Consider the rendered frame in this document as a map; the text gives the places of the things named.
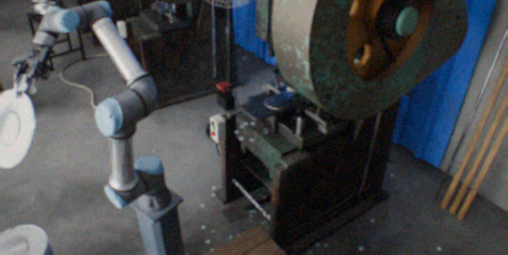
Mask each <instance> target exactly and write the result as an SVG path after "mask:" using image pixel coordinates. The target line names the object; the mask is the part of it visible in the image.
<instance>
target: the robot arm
mask: <svg viewBox="0 0 508 255"><path fill-rule="evenodd" d="M111 16H112V12H111V7H110V5H109V4H108V3H107V2H105V1H98V2H93V3H89V4H86V5H82V6H79V7H75V8H71V9H67V10H64V9H62V8H58V7H57V6H49V9H48V11H46V12H45V15H44V19H43V22H42V23H41V25H40V27H39V29H38V33H37V34H36V36H35V38H34V41H33V48H35V50H31V51H28V52H26V53H24V54H22V55H21V56H18V57H17V58H14V59H11V65H13V66H14V67H16V68H17V69H16V71H15V74H14V83H15V84H14V90H15V95H16V99H19V95H20V90H23V91H24V92H25V93H26V94H34V93H36V90H37V89H36V88H35V83H36V82H37V80H38V79H41V80H48V77H49V76H50V73H51V71H52V67H51V66H50V65H49V64H48V61H49V58H50V55H51V54H54V53H55V51H53V48H54V46H55V44H56V41H57V40H58V38H59V36H60V33H70V32H72V31H74V30H76V29H78V28H81V27H85V26H88V25H90V26H91V28H93V31H94V33H96V35H97V38H98V39H99V40H100V41H101V42H100V43H101V44H102V45H103V46H104V47H105V48H104V49H105V50H106V51H107V52H108V53H109V56H110V57H111V58H112V59H113V62H114V63H115V64H116V66H117V67H118V69H119V71H120V72H121V74H122V76H123V77H124V78H125V80H126V81H127V89H128V90H126V91H124V92H122V93H120V94H118V95H116V96H114V97H112V98H106V100H104V101H103V102H101V103H100V104H99V105H97V106H96V110H95V119H96V123H97V126H98V128H99V130H100V131H101V133H103V134H104V135H106V137H108V138H109V146H110V155H111V164H112V174H111V175H110V184H109V185H106V187H104V189H105V192H106V193H107V195H108V198H109V199H111V201H112V202H113V203H114V205H115V206H116V207H120V208H125V206H127V205H129V203H132V202H133V201H134V200H135V199H137V198H139V203H140V205H141V208H142V209H143V210H145V211H148V212H159V211H161V210H163V209H166V208H167V207H168V206H169V205H170V204H171V201H172V195H171V192H170V191H169V188H168V187H167V185H166V179H165V172H164V170H165V169H164V167H163V163H162V161H160V160H159V159H158V158H155V157H144V158H141V159H138V160H137V161H136V164H134V145H133V135H135V133H136V132H137V123H138V121H140V120H144V119H145V118H147V117H149V116H150V115H151V113H152V112H154V110H155V108H156V106H157V87H156V84H155V82H154V81H153V80H152V77H151V75H150V74H149V73H147V72H144V70H143V69H142V67H141V66H140V64H139V62H138V61H137V60H136V59H135V56H134V55H133V53H131V51H130V48H129V47H128V46H127V45H126V42H125V41H124V40H123V38H122V37H121V35H120V34H119V32H118V31H117V29H116V27H115V26H114V24H113V22H112V21H111V19H110V18H111ZM48 70H49V74H48ZM47 74H48V76H47ZM27 75H28V77H29V78H27Z"/></svg>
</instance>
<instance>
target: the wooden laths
mask: <svg viewBox="0 0 508 255"><path fill-rule="evenodd" d="M507 37H508V25H507V29H506V30H505V34H504V35H503V37H502V41H501V43H500V44H499V45H500V46H499V48H498V49H497V53H496V55H495V57H494V60H493V62H492V64H491V68H490V69H489V73H488V75H487V77H486V79H485V81H484V83H483V84H482V86H483V87H482V89H481V90H480V92H479V95H478V98H477V100H476V103H475V105H474V106H473V108H472V112H471V114H470V116H469V119H468V122H467V124H466V125H465V129H464V130H463V132H462V135H461V138H460V140H459V142H458V143H457V146H456V149H455V151H454V153H453V155H452V156H451V161H450V162H449V164H448V166H447V168H446V172H445V174H444V176H443V178H442V182H441V184H440V186H439V187H438V189H437V191H436V195H435V197H434V199H433V202H435V201H436V199H437V198H438V196H439V194H440V191H441V188H442V186H443V185H444V183H445V179H446V177H447V174H448V173H449V171H450V168H451V166H452V164H453V162H454V160H455V156H456V155H457V153H458V151H459V149H460V145H461V143H462V142H463V140H464V136H465V135H466V133H467V130H468V127H469V125H470V124H471V122H472V118H473V116H474V114H475V112H476V109H477V107H478V106H479V101H480V100H481V98H482V96H483V93H484V91H485V89H486V85H487V83H488V82H489V78H490V77H491V75H492V72H493V70H494V69H495V65H496V63H497V62H498V58H499V56H500V53H501V51H502V49H503V45H504V44H505V42H506V39H507ZM507 75H508V57H507V60H506V62H505V65H504V66H503V68H502V71H501V73H500V74H499V79H498V80H497V82H496V85H495V87H494V89H493V92H492V94H491V95H490V99H489V101H488V103H487V105H486V108H485V110H484V112H483V115H482V117H481V118H480V120H479V124H478V125H477V127H476V131H475V133H474V135H473V136H472V140H471V142H470V143H469V145H468V148H467V150H466V152H465V154H464V156H463V160H462V161H461V163H460V165H459V167H458V170H457V172H456V173H455V175H454V177H453V181H452V183H451V185H450V186H449V188H448V192H447V193H446V195H445V197H444V199H443V203H442V204H441V208H446V206H447V204H448V202H449V201H450V198H451V196H452V194H453V192H454V190H455V189H456V185H457V184H458V182H459V180H460V178H461V175H462V173H463V172H464V170H465V168H466V164H467V162H468V160H469V159H470V157H471V153H472V152H473V150H474V148H475V145H476V143H477V141H478V140H479V136H480V135H481V133H482V131H483V128H484V126H485V124H486V121H487V119H488V118H489V116H490V112H491V111H492V109H493V106H494V104H495V102H496V101H497V97H498V95H499V94H500V90H501V89H502V87H503V84H504V82H505V80H506V77H507ZM507 105H508V88H507V90H506V93H505V95H504V96H503V100H502V101H501V103H500V106H499V108H498V110H497V113H496V115H495V117H494V118H493V122H492V123H491V125H490V129H489V130H488V132H487V134H486V137H485V139H484V141H483V142H482V146H481V147H480V149H479V151H478V153H477V155H476V157H475V159H474V162H473V164H472V165H471V167H470V169H469V172H468V174H467V176H466V177H465V180H464V183H463V184H462V186H461V188H460V190H459V193H458V195H457V196H456V198H455V200H454V203H453V205H452V207H451V208H450V210H449V212H452V214H454V213H455V212H456V209H457V207H458V205H459V204H460V202H461V200H462V197H463V195H464V194H465V193H466V191H467V188H468V186H469V184H470V182H471V181H472V177H473V176H474V174H475V172H476V170H477V168H478V166H479V164H480V163H481V159H482V158H483V156H484V154H485V151H486V149H487V147H488V146H489V143H490V141H491V140H492V138H493V134H494V133H495V131H496V128H497V126H498V124H499V123H500V120H501V118H502V117H503V113H504V112H505V110H506V106H507ZM507 131H508V115H507V117H506V120H505V121H504V123H503V126H502V128H501V129H500V133H499V134H498V136H497V138H496V140H495V142H494V144H493V145H492V149H491V151H490V152H489V154H488V157H487V158H486V160H485V162H484V165H483V167H482V169H481V170H480V173H479V175H478V176H477V178H476V180H475V183H474V185H473V187H472V188H471V191H470V193H469V194H468V196H467V198H466V200H465V203H464V204H463V206H462V207H461V209H460V212H459V214H458V216H457V217H456V218H457V219H458V220H462V219H463V217H464V215H465V214H466V212H467V210H468V207H469V206H470V204H471V203H472V201H473V197H474V196H475V195H476V193H477V191H478V188H479V186H480V185H481V184H482V180H483V179H484V177H485V175H486V173H487V171H488V169H489V168H490V166H491V162H493V160H494V158H495V155H496V153H497V151H498V150H499V147H500V145H501V144H502V141H503V139H504V138H505V136H506V133H507Z"/></svg>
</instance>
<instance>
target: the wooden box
mask: <svg viewBox="0 0 508 255"><path fill-rule="evenodd" d="M205 255H287V254H286V253H285V252H284V251H283V250H282V249H281V248H280V247H279V246H277V243H276V242H275V241H273V240H272V239H270V236H269V235H267V234H266V233H265V231H264V230H263V229H262V228H261V227H260V226H259V225H257V226H255V227H254V228H253V229H249V230H248V231H247V232H245V233H243V234H242V235H239V236H237V237H236V238H234V239H232V240H230V241H228V242H226V243H225V244H224V245H220V246H219V247H218V248H216V249H214V250H211V251H210V252H208V253H207V254H205Z"/></svg>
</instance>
